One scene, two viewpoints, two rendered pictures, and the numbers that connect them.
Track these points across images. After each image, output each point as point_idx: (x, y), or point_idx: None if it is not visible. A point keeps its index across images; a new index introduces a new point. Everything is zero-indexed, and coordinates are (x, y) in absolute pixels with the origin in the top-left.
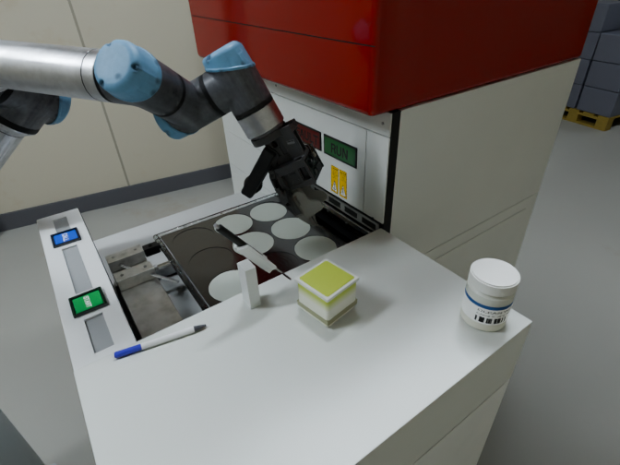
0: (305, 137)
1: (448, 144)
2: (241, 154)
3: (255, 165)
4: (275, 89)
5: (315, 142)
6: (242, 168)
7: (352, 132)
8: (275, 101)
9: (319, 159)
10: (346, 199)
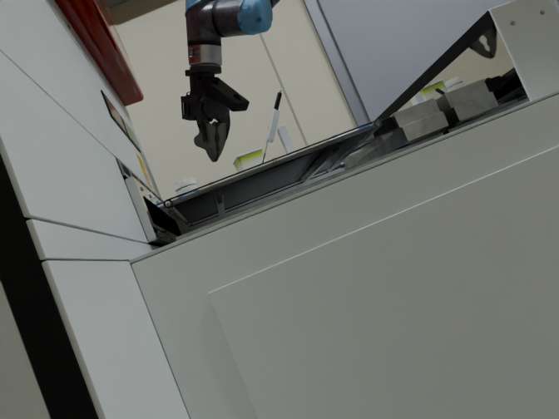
0: (116, 116)
1: None
2: (66, 155)
3: (229, 86)
4: (69, 31)
5: (122, 125)
6: (86, 215)
7: (126, 118)
8: (76, 50)
9: (182, 111)
10: (152, 189)
